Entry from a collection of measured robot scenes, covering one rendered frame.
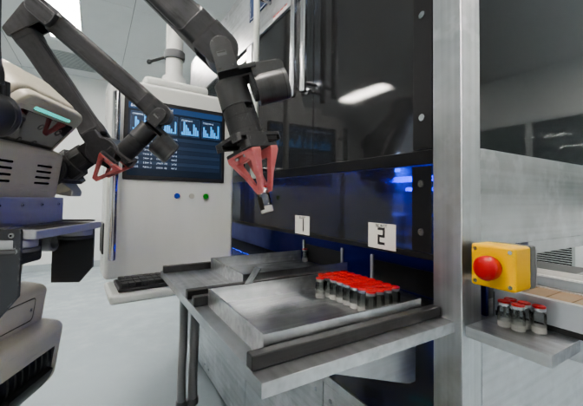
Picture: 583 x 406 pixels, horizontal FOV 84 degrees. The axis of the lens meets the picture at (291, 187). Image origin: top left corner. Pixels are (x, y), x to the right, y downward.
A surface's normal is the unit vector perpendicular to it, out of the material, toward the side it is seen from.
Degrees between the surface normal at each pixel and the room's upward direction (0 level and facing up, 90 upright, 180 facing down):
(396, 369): 90
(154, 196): 90
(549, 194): 90
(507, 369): 90
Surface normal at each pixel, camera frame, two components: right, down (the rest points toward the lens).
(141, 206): 0.57, -0.02
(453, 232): -0.85, -0.03
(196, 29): 0.15, 0.14
